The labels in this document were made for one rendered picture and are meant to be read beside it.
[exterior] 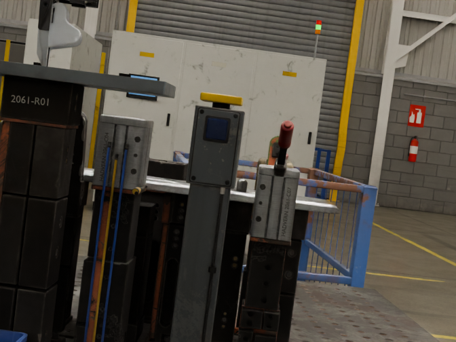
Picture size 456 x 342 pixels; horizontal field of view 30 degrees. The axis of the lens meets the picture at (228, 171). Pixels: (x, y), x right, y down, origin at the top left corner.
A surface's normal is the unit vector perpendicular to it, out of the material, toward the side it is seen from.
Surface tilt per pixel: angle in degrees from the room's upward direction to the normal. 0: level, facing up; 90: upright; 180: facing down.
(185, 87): 90
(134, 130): 90
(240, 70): 90
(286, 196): 90
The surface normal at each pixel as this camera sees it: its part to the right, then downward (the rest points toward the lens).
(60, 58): 0.02, 0.06
